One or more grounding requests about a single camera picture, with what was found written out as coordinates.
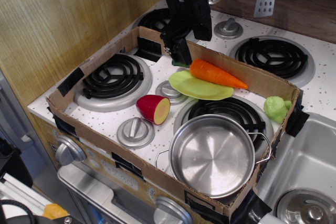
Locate silver front stove knob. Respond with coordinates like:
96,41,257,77
117,117,155,149

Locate back right stove burner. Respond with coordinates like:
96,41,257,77
229,36,316,88

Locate orange toy carrot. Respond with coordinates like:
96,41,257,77
189,59,248,89

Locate silver oven knob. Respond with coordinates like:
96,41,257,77
55,135,87,166
153,196,193,224

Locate silver oven door handle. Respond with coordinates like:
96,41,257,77
58,164,154,223

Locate brown cardboard fence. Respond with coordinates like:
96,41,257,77
47,27,302,219

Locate silver left oven knob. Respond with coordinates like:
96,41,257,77
55,135,87,166

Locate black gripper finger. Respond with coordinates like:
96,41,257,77
163,37,192,66
193,13,212,41

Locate silver sink drain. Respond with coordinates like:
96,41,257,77
274,188,335,223

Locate front left stove burner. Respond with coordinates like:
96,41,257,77
74,53,152,112

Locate red halved toy fruit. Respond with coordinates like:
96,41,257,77
136,94,171,125

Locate silver middle stove knob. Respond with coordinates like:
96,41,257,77
155,80,188,105

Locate hanging silver slotted spatula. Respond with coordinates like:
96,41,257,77
254,0,275,18

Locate silver stove knob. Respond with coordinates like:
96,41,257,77
117,117,155,149
155,80,188,105
214,18,243,39

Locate silver back stove knob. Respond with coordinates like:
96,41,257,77
214,18,243,39

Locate stove burner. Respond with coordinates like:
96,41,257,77
74,53,152,112
229,36,316,88
134,8,199,42
173,95,274,161

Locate silver right oven knob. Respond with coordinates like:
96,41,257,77
153,196,193,224

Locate front right stove burner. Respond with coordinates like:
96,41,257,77
173,95,274,161

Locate black cable bottom left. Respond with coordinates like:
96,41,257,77
0,199,36,224

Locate silver metal pot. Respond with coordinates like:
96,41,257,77
166,114,272,199

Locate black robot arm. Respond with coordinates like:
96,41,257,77
161,0,212,66

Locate back left stove burner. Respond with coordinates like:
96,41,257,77
134,8,199,42

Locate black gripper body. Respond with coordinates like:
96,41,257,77
160,0,211,41

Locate stainless steel sink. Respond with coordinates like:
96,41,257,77
257,113,335,223

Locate green toy lettuce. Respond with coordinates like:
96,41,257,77
264,96,292,124

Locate light green plastic plate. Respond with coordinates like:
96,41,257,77
169,70,234,101

